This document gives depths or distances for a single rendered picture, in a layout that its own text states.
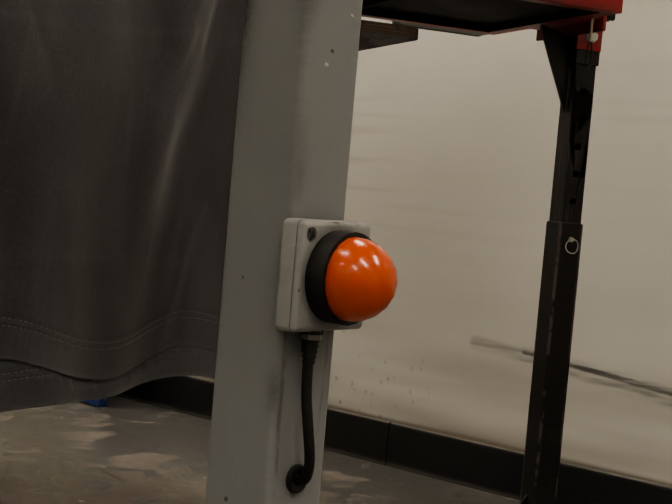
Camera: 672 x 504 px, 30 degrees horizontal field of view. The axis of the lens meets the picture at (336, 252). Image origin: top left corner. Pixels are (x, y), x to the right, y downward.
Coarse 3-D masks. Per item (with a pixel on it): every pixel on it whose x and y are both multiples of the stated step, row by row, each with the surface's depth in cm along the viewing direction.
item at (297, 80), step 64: (256, 0) 57; (320, 0) 56; (256, 64) 57; (320, 64) 56; (256, 128) 57; (320, 128) 56; (256, 192) 57; (320, 192) 57; (256, 256) 57; (256, 320) 57; (320, 320) 56; (256, 384) 57; (320, 384) 58; (256, 448) 57; (320, 448) 59
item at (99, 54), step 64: (0, 0) 76; (64, 0) 80; (128, 0) 85; (192, 0) 89; (0, 64) 77; (64, 64) 81; (128, 64) 86; (192, 64) 90; (0, 128) 78; (64, 128) 81; (128, 128) 86; (192, 128) 92; (0, 192) 79; (64, 192) 82; (128, 192) 87; (192, 192) 93; (0, 256) 79; (64, 256) 82; (128, 256) 88; (192, 256) 94; (0, 320) 80; (64, 320) 82; (128, 320) 89; (192, 320) 94; (0, 384) 80; (64, 384) 83; (128, 384) 90
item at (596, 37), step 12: (552, 36) 228; (564, 36) 229; (576, 36) 227; (588, 36) 227; (600, 36) 228; (552, 48) 228; (564, 48) 229; (576, 48) 227; (588, 48) 228; (600, 48) 228; (552, 60) 228; (564, 60) 229; (552, 72) 229; (564, 72) 229; (564, 84) 230; (564, 96) 230; (564, 108) 230; (576, 240) 229
